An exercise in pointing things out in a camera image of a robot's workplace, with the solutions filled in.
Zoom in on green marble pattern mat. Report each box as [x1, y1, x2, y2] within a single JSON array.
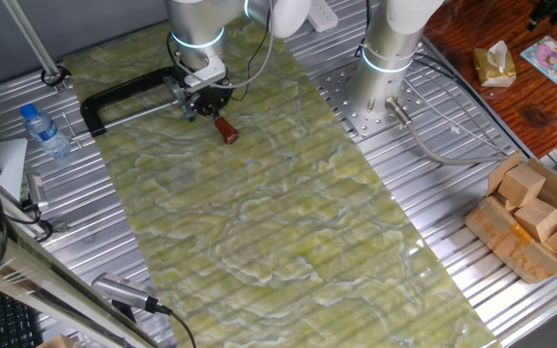
[[63, 0, 502, 348]]

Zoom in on black camera cable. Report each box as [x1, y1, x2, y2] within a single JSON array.
[[155, 303, 198, 348]]

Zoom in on large wooden block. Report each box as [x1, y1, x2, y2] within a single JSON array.
[[36, 333, 75, 348]]

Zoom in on brown cardboard box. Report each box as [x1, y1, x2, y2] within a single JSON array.
[[463, 150, 557, 285]]

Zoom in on grey tripod pole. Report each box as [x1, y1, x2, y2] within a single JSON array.
[[1, 0, 70, 93]]

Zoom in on clear plastic water bottle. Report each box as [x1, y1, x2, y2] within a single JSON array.
[[19, 102, 73, 160]]

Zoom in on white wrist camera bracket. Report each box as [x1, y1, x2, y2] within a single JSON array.
[[184, 54, 228, 93]]

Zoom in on colourful picture card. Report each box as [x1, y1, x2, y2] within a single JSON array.
[[519, 35, 557, 85]]

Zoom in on thick grey cable metal plug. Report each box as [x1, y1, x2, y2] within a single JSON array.
[[384, 95, 511, 167]]

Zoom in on small black gadget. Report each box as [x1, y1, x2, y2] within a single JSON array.
[[527, 0, 557, 33]]

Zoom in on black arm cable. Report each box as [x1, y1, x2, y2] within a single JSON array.
[[165, 33, 184, 79], [231, 8, 273, 102]]

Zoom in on black C-clamp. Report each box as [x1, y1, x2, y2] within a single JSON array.
[[60, 66, 188, 146]]

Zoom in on silver aluminium beam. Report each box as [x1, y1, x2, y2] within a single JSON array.
[[0, 207, 163, 348]]

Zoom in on brown wooden table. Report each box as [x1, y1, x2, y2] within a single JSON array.
[[423, 0, 557, 160]]

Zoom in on silver ribbed camera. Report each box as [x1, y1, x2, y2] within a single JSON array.
[[90, 272, 160, 314]]

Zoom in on black base cable bundle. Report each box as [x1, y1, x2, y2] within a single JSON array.
[[354, 0, 459, 83]]

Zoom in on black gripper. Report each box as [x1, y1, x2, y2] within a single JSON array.
[[183, 84, 236, 122]]

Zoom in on white paper sheet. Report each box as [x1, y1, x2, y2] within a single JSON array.
[[0, 136, 31, 204]]

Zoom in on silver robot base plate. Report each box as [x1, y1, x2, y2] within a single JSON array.
[[314, 60, 435, 138]]

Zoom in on grey metal lever base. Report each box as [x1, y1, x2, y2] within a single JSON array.
[[163, 74, 196, 122]]

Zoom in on golden tissue pack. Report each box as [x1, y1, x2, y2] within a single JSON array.
[[471, 40, 517, 89]]

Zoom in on white power strip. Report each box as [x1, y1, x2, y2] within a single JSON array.
[[307, 0, 340, 34]]

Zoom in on silver camera on bracket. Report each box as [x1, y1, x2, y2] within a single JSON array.
[[19, 172, 70, 244]]

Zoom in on thin white wires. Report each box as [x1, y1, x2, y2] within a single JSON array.
[[406, 72, 511, 159]]

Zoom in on black cable ring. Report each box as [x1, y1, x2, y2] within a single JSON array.
[[40, 65, 73, 89]]

